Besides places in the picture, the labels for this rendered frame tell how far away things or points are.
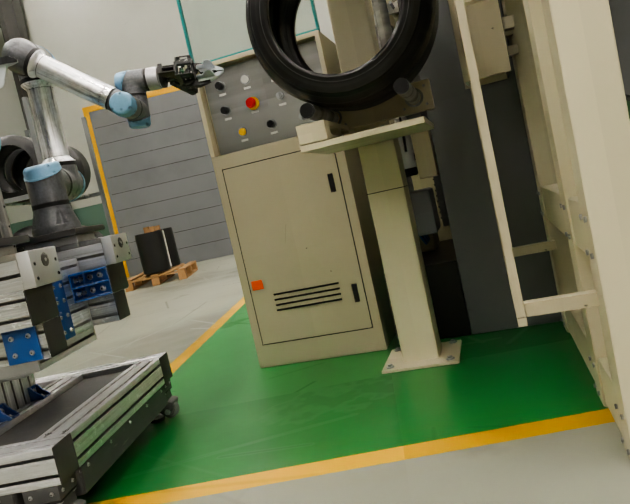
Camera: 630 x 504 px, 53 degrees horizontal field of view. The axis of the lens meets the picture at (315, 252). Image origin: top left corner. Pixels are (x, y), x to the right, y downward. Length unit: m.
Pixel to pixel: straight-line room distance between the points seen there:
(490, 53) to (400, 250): 0.70
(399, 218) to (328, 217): 0.39
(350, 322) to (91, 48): 10.30
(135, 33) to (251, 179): 9.66
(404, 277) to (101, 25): 10.59
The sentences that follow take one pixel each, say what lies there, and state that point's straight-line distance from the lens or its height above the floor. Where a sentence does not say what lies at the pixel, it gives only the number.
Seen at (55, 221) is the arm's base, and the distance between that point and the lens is 2.17.
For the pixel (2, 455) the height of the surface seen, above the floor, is 0.23.
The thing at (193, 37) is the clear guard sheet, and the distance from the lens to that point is 2.77.
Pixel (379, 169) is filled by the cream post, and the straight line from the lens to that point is 2.22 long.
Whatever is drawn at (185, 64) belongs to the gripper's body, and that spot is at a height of 1.17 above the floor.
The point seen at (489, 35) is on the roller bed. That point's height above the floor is 1.02.
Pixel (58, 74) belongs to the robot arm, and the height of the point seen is 1.20.
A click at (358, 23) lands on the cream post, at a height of 1.19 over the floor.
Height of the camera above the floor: 0.65
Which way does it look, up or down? 5 degrees down
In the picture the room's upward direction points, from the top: 13 degrees counter-clockwise
